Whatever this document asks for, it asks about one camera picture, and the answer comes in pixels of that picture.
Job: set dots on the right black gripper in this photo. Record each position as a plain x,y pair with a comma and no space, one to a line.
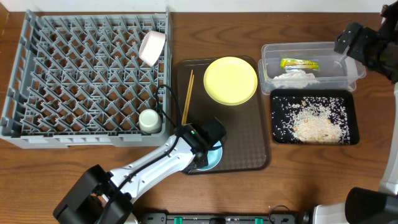
365,36

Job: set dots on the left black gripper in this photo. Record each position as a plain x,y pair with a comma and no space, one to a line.
204,155

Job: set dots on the light blue bowl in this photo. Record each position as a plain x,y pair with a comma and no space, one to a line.
214,156

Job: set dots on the white cup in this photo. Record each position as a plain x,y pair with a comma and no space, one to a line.
150,122

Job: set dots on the yellow round plate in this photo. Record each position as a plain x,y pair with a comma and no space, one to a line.
230,81

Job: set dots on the white paper napkin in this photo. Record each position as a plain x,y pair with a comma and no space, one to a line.
294,78

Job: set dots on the green snack wrapper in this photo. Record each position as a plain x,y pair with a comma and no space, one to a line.
292,63

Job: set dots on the rice food scraps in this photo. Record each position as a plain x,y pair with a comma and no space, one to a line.
309,120

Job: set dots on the pink bowl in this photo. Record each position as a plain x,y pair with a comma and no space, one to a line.
151,47

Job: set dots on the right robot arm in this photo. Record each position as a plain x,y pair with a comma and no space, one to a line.
363,205

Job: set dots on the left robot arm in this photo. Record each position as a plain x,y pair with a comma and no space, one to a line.
108,197

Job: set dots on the clear plastic waste bin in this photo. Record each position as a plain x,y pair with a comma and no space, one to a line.
335,71

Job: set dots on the grey plastic dishwasher rack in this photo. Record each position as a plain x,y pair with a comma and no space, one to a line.
78,80

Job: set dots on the dark brown serving tray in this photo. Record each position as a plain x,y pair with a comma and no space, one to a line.
246,145

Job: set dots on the black rectangular tray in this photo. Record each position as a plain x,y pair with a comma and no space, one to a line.
349,102

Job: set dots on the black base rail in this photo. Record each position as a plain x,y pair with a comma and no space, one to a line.
274,218

